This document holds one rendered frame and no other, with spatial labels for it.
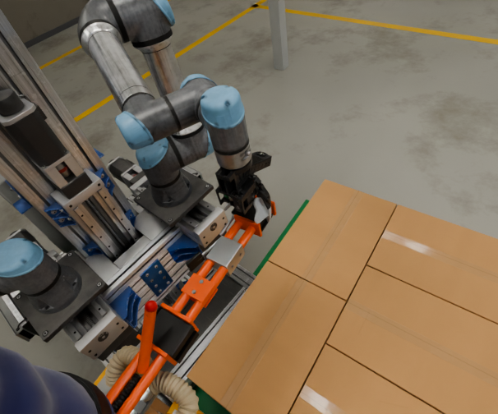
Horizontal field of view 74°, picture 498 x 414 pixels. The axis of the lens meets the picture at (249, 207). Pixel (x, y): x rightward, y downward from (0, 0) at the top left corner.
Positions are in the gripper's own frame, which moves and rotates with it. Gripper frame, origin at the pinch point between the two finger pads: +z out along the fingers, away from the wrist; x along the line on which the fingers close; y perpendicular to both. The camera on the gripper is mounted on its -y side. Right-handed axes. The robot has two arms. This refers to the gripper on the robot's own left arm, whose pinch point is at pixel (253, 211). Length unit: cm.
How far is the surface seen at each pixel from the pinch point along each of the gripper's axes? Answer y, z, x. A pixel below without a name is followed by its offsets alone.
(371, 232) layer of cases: -57, 70, 20
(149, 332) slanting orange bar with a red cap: 38.0, -7.7, 1.5
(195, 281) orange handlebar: 23.8, -1.1, -0.9
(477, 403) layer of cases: -6, 70, 73
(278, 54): -266, 104, -147
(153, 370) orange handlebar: 42.6, -0.6, 3.1
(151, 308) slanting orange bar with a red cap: 34.9, -11.9, 1.4
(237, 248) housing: 12.1, -1.3, 3.2
